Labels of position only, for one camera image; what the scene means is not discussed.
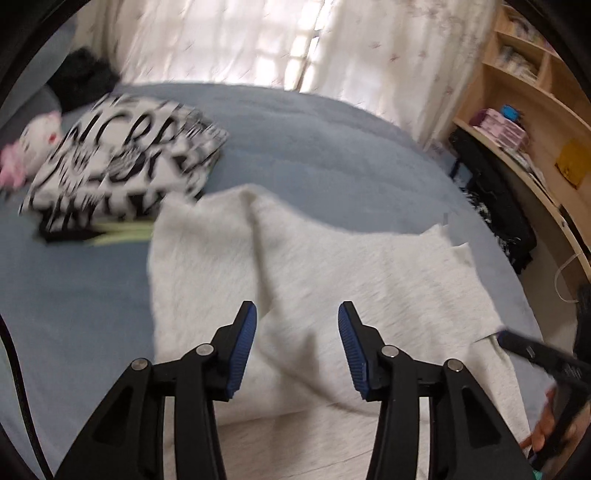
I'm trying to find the light blue blanket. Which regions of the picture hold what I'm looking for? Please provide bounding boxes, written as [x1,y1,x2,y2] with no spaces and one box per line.
[0,82,546,480]

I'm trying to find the white charging cable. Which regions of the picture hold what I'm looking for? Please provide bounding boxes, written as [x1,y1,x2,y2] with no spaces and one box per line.
[555,253,589,304]

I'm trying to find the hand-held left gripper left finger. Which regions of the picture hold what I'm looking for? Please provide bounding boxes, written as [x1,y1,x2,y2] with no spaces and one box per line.
[54,301,258,480]

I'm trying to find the pink plush toy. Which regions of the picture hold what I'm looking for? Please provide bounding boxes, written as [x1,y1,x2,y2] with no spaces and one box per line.
[0,111,63,190]

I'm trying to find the yellow cloth on shelf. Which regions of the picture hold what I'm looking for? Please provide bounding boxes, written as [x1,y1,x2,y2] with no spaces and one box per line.
[554,140,591,189]

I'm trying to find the grey pillow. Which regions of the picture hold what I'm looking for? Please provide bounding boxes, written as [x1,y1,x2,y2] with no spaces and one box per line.
[0,23,77,148]

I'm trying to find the long black case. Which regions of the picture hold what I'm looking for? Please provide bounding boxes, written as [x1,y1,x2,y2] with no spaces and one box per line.
[449,127,539,273]

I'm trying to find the person's right hand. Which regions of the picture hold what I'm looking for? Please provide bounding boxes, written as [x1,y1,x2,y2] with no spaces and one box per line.
[519,387,558,455]

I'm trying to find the wooden bookshelf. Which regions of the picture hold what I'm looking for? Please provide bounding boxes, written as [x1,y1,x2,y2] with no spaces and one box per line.
[450,4,591,287]

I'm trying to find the black and white printed clothes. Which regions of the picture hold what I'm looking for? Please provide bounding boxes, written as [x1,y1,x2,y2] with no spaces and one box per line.
[18,92,230,245]

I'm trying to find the black cable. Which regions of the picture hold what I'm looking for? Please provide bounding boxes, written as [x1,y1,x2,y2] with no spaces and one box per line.
[0,316,54,480]

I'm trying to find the white hoodie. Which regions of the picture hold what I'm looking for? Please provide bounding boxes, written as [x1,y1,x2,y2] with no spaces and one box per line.
[147,184,555,480]

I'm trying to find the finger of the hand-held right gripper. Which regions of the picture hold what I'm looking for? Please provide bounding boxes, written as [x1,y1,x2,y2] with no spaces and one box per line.
[498,329,586,384]

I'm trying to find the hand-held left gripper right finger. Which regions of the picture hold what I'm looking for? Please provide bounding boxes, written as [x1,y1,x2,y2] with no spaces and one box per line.
[338,301,536,480]

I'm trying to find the light green garment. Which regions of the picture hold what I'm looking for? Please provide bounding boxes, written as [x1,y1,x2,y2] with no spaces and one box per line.
[90,220,154,246]

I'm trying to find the pink boxes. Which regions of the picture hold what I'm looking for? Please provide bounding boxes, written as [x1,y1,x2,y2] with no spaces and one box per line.
[471,107,529,151]

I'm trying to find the row of books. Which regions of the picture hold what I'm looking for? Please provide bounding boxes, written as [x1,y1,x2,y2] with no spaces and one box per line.
[496,7,555,79]

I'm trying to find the black cloth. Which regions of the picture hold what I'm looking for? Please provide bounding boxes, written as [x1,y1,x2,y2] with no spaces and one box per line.
[46,47,122,112]

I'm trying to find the white patterned curtain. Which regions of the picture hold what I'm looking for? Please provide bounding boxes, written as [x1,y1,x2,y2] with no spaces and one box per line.
[95,0,502,148]

